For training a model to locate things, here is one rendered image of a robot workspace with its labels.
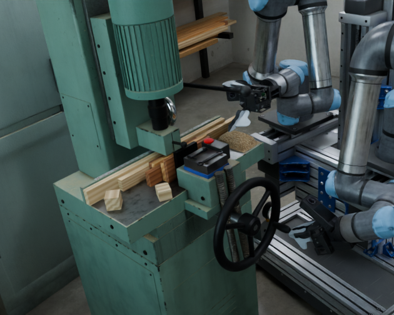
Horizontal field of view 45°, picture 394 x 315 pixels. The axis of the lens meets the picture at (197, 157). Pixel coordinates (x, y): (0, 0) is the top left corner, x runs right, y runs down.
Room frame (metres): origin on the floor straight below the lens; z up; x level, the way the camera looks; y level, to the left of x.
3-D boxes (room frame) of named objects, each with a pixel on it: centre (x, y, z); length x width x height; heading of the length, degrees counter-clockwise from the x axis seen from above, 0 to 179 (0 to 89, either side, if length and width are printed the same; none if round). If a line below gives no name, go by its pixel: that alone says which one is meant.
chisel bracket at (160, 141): (1.39, 0.11, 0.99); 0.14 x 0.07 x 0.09; 42
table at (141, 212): (1.30, 0.03, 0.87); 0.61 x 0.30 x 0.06; 132
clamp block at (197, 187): (1.24, -0.03, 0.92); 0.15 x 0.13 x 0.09; 132
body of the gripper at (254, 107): (1.41, -0.22, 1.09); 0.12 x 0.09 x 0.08; 132
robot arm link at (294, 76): (1.52, -0.33, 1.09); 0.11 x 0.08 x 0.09; 132
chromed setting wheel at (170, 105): (1.56, 0.10, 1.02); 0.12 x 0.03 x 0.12; 42
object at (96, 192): (1.40, 0.11, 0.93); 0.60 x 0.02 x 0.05; 132
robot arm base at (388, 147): (1.41, -0.69, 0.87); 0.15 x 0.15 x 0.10
